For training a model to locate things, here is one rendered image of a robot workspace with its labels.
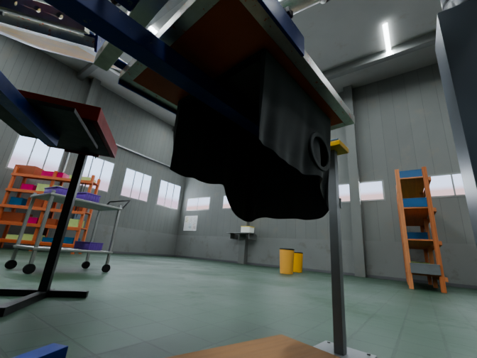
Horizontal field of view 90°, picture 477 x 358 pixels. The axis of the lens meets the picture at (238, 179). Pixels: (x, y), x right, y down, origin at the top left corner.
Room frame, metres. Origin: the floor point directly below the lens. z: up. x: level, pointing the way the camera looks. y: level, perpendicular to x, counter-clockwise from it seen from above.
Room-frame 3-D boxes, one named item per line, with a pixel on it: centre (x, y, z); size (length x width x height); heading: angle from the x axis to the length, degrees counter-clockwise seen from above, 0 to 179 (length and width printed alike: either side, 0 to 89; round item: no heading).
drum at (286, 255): (6.38, -1.38, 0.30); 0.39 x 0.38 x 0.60; 142
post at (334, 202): (1.17, -0.48, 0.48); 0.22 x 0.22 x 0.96; 46
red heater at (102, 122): (1.44, 1.12, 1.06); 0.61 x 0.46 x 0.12; 16
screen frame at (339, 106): (0.84, -0.01, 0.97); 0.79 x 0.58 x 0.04; 136
